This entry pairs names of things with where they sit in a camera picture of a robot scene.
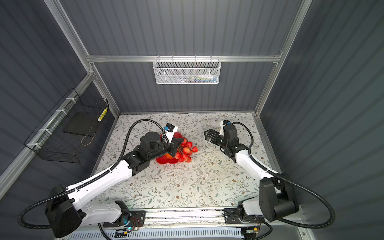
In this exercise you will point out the white wire mesh basket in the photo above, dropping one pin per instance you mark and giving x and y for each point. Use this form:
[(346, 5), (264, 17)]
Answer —
[(170, 73)]

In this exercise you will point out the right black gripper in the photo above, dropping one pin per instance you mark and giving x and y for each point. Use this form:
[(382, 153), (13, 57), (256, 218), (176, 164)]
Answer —
[(217, 134)]

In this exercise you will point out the floral table mat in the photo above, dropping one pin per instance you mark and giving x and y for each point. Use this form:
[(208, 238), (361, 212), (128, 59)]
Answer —
[(208, 179)]

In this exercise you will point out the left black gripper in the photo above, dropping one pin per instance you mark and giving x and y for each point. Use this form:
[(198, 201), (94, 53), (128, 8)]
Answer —
[(173, 145)]

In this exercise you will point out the orange fake bell pepper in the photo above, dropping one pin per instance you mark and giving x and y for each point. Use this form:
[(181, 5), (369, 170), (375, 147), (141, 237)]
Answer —
[(168, 156)]

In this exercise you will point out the yellow marker in basket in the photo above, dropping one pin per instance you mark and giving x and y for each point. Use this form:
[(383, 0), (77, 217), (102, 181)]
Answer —
[(102, 115)]

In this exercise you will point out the red fake grape bunch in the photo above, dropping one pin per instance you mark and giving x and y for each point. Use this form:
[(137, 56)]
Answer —
[(185, 151)]

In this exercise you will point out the red flower-shaped fruit bowl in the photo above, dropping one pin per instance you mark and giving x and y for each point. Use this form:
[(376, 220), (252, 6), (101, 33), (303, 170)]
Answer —
[(168, 159)]

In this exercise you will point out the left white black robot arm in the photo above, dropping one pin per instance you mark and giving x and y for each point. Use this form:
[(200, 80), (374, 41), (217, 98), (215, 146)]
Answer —
[(71, 209)]

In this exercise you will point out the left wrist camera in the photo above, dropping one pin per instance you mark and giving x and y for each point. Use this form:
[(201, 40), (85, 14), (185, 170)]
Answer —
[(170, 130)]

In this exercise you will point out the items in white basket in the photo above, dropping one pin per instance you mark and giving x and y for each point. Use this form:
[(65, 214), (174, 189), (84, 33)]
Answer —
[(205, 78)]

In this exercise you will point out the black wire side basket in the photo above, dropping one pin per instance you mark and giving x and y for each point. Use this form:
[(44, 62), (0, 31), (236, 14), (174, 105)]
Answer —
[(68, 134)]

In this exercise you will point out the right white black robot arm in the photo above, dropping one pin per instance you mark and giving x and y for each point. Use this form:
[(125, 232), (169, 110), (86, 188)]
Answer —
[(277, 198)]

